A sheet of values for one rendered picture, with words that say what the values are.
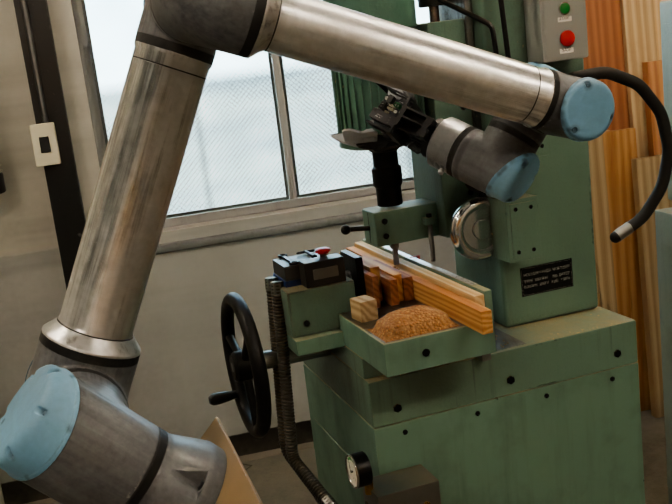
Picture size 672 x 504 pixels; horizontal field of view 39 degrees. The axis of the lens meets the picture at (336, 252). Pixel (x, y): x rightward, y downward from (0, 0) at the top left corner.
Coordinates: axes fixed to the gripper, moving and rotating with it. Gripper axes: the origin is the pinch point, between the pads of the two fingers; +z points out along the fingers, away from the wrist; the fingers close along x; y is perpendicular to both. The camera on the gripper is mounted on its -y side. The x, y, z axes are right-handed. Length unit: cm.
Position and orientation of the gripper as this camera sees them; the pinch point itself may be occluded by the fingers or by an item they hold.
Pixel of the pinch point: (353, 101)
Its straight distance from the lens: 172.6
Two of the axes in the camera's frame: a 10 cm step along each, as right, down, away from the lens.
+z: -7.5, -4.5, 4.8
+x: -5.2, 8.5, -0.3
